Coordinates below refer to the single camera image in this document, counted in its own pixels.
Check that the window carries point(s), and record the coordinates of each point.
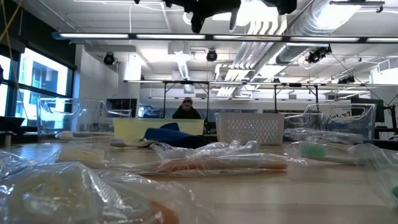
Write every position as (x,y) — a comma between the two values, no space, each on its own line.
(43,77)

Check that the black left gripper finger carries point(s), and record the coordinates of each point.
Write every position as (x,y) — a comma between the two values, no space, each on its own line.
(197,23)
(234,18)

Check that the person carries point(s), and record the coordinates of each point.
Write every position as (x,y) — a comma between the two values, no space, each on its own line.
(186,113)

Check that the yellow plastic bin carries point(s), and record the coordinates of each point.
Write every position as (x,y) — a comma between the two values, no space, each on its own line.
(130,127)

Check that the long ceiling light strip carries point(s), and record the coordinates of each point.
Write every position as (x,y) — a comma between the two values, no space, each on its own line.
(171,36)

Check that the silver ventilation duct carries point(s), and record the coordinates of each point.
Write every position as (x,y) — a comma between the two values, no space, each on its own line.
(289,53)

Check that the distant black workstation frame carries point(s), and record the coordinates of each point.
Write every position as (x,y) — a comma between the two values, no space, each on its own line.
(186,82)

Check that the black ceiling camera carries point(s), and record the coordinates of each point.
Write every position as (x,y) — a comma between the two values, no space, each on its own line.
(211,56)
(314,56)
(109,59)

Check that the blue plastic scoop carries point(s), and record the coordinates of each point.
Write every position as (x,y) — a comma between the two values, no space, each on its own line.
(174,137)

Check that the purple toothbrush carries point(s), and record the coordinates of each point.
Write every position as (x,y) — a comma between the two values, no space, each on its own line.
(342,139)
(311,133)

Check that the white perforated plastic basket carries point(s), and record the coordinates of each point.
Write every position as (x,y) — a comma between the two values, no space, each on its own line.
(248,127)

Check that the clear plastic bin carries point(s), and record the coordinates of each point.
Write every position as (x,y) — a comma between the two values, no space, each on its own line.
(357,121)
(77,115)

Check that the black monitor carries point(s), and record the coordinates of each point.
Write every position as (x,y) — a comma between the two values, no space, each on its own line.
(380,112)
(121,107)

